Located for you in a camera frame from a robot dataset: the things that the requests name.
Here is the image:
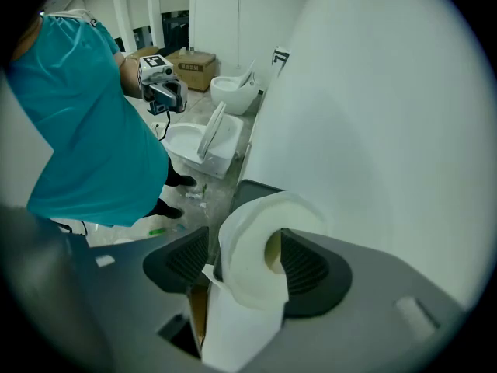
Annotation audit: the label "white head strap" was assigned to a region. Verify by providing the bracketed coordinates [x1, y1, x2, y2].
[50, 8, 98, 26]

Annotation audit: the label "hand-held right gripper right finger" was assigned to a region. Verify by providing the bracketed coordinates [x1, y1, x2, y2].
[236, 228, 467, 373]

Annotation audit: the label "person in teal shirt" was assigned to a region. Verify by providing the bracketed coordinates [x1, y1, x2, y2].
[7, 13, 172, 228]

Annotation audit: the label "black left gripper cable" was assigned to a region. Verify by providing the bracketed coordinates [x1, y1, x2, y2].
[155, 110, 172, 141]

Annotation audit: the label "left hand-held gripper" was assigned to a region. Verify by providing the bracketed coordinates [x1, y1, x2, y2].
[137, 54, 189, 115]

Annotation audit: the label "person's black trousers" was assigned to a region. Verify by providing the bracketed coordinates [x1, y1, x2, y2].
[143, 155, 187, 219]

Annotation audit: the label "white egg-shaped toilet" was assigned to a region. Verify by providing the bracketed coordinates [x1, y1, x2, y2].
[210, 59, 260, 116]

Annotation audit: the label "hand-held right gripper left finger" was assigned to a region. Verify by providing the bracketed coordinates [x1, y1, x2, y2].
[0, 206, 210, 373]

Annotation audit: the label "person's left forearm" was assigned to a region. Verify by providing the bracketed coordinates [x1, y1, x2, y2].
[118, 51, 143, 100]

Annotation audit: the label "dark metal rack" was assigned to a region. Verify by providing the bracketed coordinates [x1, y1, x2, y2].
[161, 10, 191, 52]

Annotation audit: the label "white toilet paper roll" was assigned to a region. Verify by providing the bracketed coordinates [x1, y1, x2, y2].
[201, 190, 331, 373]

